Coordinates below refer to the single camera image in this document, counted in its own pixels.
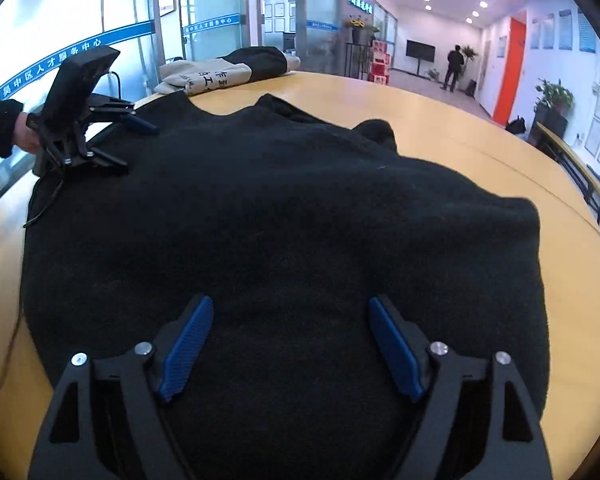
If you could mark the small black bag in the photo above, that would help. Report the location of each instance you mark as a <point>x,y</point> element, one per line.
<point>471,88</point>

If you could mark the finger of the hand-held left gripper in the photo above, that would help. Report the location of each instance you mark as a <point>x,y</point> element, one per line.
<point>140,124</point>
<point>107,164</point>

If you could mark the black television on stand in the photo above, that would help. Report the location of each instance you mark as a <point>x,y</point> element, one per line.
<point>420,50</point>

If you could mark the tall potted palm plant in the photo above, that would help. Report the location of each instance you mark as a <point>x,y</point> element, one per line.
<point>471,54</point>

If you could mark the black fleece jacket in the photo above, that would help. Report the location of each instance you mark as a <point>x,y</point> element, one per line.
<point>280,210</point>

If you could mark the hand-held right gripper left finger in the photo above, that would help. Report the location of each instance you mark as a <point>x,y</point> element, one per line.
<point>187,350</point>

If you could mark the long wooden folding table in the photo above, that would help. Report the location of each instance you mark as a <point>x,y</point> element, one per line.
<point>575,165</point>

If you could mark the small potted plant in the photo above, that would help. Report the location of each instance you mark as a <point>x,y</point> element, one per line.
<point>433,74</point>

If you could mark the folded beige and grey sweatshirt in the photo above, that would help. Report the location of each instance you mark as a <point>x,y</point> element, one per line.
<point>205,77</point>

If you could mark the row of blue wall posters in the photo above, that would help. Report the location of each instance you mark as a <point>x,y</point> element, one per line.
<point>565,30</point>

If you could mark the black cabinet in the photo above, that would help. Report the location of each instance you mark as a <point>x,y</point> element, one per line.
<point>547,127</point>

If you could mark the leafy green potted plant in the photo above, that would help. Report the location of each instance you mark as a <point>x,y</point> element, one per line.
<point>555,95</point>

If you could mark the sunflower bouquet in pot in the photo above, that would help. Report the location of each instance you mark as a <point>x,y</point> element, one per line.
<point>361,27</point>

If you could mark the black metal plant stand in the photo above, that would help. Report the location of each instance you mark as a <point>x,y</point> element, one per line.
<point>357,60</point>

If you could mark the framed certificates behind glass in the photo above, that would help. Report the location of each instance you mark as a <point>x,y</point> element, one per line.
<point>280,17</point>

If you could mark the stack of red cartons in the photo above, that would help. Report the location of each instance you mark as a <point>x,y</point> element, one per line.
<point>380,67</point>

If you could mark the black backpack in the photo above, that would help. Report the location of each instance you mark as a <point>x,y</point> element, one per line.
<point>516,126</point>

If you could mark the person's left hand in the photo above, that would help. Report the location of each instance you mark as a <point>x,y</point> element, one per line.
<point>26,135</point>

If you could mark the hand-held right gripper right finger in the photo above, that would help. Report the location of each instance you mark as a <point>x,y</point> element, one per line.
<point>395,350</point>

